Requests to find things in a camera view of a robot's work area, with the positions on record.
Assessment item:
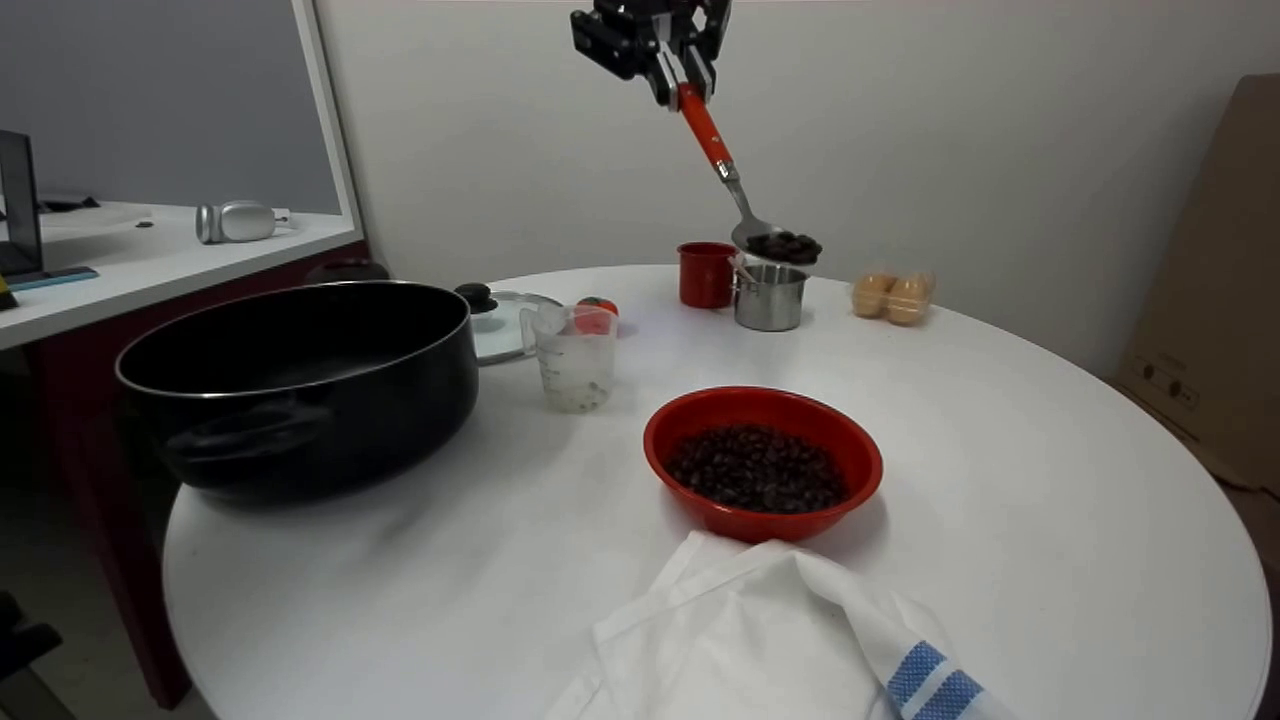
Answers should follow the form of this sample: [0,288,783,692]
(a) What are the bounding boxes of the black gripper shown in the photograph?
[613,0,737,110]

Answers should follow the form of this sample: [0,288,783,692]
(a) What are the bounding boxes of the red handled metal spoon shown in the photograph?
[672,78,830,268]

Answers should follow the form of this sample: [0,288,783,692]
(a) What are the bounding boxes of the orange bowl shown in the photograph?
[639,385,887,548]

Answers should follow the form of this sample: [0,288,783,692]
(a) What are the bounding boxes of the red mug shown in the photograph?
[675,241,739,317]

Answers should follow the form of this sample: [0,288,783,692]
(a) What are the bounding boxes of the steel cup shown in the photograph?
[733,251,813,336]

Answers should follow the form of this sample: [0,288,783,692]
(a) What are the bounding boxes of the glass pot lid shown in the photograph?
[455,279,572,368]

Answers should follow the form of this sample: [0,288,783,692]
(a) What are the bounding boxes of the clear glass cup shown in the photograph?
[528,295,624,414]

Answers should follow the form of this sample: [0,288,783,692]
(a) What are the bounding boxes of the dark coffee beans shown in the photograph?
[666,420,854,514]

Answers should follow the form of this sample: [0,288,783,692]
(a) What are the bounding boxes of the silver object on desk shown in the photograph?
[194,195,297,249]

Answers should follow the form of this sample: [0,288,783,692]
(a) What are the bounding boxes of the white blue-striped towel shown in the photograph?
[545,526,1017,720]

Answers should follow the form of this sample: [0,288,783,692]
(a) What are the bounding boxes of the brown cardboard box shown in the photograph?
[1116,73,1280,535]

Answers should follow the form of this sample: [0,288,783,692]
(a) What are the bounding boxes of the flat blue object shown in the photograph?
[7,260,105,295]

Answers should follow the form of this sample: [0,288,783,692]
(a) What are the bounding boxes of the dark monitor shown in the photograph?
[0,127,47,277]

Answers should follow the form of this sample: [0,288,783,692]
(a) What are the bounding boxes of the white window frame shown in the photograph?
[288,0,368,225]

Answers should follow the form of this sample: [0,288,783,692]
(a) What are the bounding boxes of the black two-handled pot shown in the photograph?
[111,277,486,509]

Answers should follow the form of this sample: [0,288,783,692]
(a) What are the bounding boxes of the white desk with red frame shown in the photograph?
[0,195,393,712]

